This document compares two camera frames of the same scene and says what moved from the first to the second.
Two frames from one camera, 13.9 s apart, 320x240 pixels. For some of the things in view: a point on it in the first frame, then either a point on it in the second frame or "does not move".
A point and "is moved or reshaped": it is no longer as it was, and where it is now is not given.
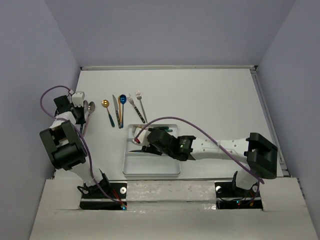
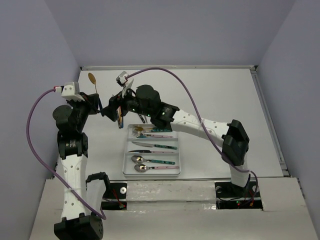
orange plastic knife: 120,109 does not move
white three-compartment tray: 140,163 does not move
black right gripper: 151,149 → 115,101
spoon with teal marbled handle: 85,107 is moved or reshaped
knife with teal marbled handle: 137,151 is moved or reshaped
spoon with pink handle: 91,109 is moved or reshaped
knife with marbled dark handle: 116,106 does not move
